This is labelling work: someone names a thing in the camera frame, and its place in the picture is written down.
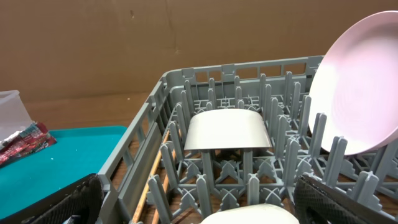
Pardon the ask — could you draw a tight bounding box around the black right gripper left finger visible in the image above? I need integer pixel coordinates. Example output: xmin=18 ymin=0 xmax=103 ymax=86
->
xmin=1 ymin=173 xmax=104 ymax=224

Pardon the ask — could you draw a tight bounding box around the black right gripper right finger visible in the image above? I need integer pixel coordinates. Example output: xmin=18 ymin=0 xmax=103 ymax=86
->
xmin=294 ymin=174 xmax=397 ymax=224

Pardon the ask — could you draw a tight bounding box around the cream white cup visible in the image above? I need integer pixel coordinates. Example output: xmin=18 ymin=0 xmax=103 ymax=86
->
xmin=201 ymin=204 xmax=299 ymax=224

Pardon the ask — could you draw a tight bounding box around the red silver wrapper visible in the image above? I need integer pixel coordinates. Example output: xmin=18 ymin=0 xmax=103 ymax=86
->
xmin=1 ymin=122 xmax=57 ymax=166

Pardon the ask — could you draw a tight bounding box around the pink round plate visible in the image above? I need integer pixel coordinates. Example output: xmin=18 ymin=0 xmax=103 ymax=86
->
xmin=309 ymin=11 xmax=397 ymax=155

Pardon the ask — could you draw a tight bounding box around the grey white bowl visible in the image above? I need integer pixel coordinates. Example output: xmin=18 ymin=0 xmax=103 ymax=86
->
xmin=184 ymin=108 xmax=272 ymax=151

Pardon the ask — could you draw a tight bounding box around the grey dishwasher rack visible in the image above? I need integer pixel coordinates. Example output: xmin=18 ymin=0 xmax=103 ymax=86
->
xmin=98 ymin=56 xmax=397 ymax=223

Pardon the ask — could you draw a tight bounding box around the teal plastic tray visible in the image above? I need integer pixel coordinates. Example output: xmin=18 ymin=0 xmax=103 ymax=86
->
xmin=1 ymin=126 xmax=127 ymax=218

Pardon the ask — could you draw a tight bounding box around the clear plastic container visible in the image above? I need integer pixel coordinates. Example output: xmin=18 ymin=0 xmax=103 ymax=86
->
xmin=0 ymin=90 xmax=33 ymax=149

